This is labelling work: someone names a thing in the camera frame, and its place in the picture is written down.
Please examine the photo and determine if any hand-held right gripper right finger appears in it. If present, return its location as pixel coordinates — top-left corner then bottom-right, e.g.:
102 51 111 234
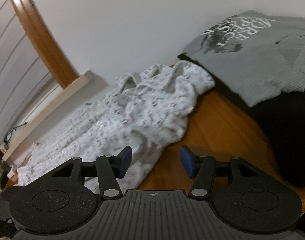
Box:
180 145 259 201

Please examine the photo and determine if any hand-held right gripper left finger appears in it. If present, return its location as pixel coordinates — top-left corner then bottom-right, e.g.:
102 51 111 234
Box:
49 146 133 201

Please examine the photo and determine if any white checker print garment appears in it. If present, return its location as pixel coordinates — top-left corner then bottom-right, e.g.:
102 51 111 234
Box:
16 61 216 189

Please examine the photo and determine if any beige window sill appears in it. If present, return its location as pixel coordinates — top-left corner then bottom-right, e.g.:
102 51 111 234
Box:
3 70 94 163

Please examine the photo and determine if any black cloth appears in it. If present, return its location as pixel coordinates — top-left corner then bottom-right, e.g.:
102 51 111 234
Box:
177 52 305 188

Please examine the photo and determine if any grey printed sweatshirt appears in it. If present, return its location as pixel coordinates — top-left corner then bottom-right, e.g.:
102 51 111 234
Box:
183 10 305 107

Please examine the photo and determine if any white window blind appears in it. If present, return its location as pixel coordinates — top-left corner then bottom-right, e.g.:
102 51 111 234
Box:
0 0 64 153

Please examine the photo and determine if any wooden window frame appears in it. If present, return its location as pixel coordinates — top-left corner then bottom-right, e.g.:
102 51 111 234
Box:
5 0 79 89

